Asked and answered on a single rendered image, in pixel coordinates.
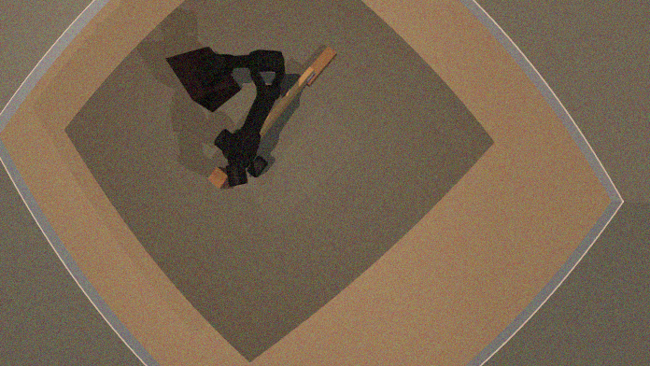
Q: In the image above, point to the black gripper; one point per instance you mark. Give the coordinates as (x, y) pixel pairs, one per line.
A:
(255, 168)

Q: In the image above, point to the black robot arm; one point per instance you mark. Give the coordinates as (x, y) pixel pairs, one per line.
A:
(240, 148)

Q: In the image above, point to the brown wooden rail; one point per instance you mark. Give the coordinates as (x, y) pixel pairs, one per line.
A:
(271, 119)

